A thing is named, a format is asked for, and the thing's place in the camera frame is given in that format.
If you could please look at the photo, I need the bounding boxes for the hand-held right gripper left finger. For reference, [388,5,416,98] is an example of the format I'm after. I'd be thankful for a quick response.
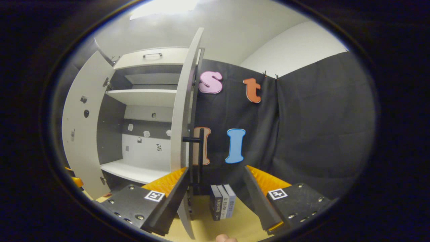
[100,167,191,237]

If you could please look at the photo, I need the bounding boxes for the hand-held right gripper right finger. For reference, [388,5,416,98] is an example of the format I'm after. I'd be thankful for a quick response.
[243,165,334,236]

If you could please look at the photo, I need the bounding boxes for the white cabinet door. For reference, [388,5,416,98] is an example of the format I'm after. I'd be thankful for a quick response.
[61,50,116,199]
[170,28,205,240]

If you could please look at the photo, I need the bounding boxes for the white cabinet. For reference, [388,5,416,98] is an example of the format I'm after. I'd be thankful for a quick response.
[97,47,205,195]

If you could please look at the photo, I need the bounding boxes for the white cabinet shelf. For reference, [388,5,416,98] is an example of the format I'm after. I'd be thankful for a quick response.
[105,89,178,108]

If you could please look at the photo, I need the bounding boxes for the white cabinet drawer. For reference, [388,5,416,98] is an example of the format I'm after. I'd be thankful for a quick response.
[114,47,202,70]

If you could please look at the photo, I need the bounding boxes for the light blue book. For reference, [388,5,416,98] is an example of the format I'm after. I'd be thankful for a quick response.
[223,184,237,218]

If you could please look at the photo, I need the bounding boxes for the grey book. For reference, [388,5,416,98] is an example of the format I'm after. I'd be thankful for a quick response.
[217,185,229,219]

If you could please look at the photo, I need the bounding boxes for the dark blue book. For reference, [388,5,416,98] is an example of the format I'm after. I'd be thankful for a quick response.
[210,185,223,221]

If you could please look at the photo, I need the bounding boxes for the black backdrop cloth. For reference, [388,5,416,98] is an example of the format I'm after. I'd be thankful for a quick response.
[50,37,377,199]

